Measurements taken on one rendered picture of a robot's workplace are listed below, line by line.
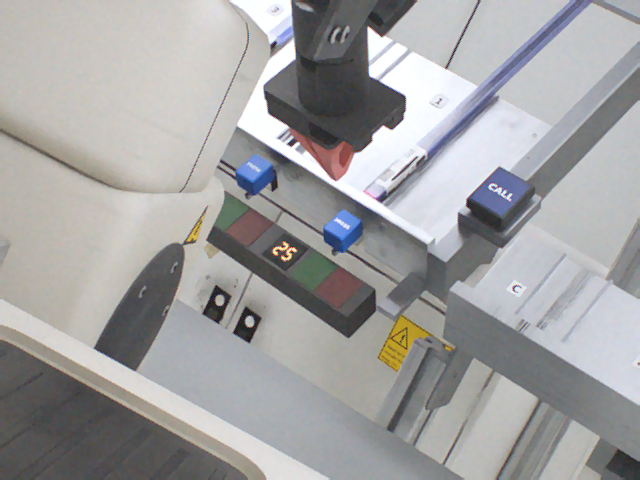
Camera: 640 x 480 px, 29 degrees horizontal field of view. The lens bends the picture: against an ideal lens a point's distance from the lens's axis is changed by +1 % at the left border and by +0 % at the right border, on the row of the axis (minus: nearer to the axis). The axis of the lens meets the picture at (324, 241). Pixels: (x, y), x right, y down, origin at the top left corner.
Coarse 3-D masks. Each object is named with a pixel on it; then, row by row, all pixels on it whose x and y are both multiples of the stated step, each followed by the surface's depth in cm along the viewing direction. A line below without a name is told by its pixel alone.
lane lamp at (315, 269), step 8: (312, 256) 114; (320, 256) 114; (304, 264) 113; (312, 264) 113; (320, 264) 113; (328, 264) 113; (296, 272) 113; (304, 272) 113; (312, 272) 113; (320, 272) 113; (328, 272) 112; (296, 280) 112; (304, 280) 112; (312, 280) 112; (320, 280) 112; (312, 288) 111
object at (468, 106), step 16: (576, 0) 130; (592, 0) 131; (560, 16) 128; (576, 16) 129; (544, 32) 127; (528, 48) 126; (512, 64) 124; (496, 80) 123; (480, 96) 122; (464, 112) 120; (432, 128) 119; (448, 128) 119; (416, 144) 118; (432, 144) 118; (368, 192) 115; (384, 192) 115
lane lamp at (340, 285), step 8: (336, 272) 112; (344, 272) 112; (328, 280) 112; (336, 280) 112; (344, 280) 112; (352, 280) 112; (320, 288) 111; (328, 288) 111; (336, 288) 111; (344, 288) 111; (352, 288) 111; (320, 296) 111; (328, 296) 111; (336, 296) 111; (344, 296) 111; (336, 304) 110
